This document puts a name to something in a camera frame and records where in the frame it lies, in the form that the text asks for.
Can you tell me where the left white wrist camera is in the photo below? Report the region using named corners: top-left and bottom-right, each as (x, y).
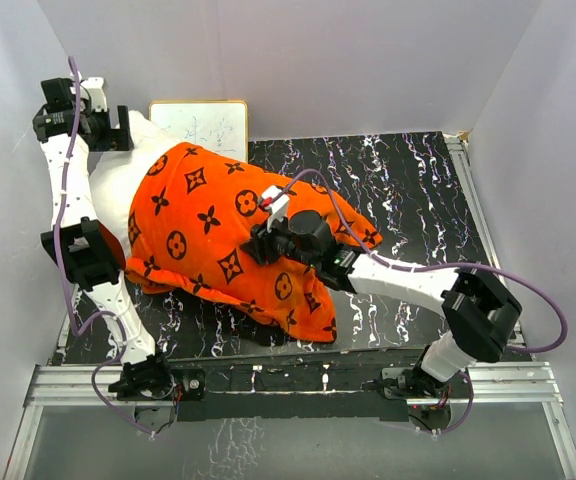
top-left (75, 77), bottom-right (108, 115)

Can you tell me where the orange patterned pillowcase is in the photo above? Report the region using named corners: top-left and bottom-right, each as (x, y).
top-left (95, 141), bottom-right (384, 345)

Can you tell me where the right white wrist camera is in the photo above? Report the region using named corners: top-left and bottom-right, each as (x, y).
top-left (259, 186), bottom-right (290, 232)

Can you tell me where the aluminium frame rail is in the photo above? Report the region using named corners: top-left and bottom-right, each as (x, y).
top-left (5, 362), bottom-right (576, 479)

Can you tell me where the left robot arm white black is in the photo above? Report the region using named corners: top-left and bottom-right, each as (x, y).
top-left (32, 76), bottom-right (175, 399)

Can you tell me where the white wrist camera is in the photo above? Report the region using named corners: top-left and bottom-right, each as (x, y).
top-left (259, 186), bottom-right (290, 232)
top-left (75, 77), bottom-right (108, 115)

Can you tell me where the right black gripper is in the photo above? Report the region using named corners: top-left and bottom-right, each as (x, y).
top-left (242, 210), bottom-right (319, 270)

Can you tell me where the small whiteboard yellow frame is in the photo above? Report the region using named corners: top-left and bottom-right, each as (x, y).
top-left (149, 100), bottom-right (248, 163)

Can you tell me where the white pillow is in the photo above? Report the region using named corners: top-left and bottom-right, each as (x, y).
top-left (89, 110), bottom-right (180, 258)

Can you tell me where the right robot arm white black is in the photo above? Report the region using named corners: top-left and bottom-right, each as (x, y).
top-left (242, 210), bottom-right (522, 397)

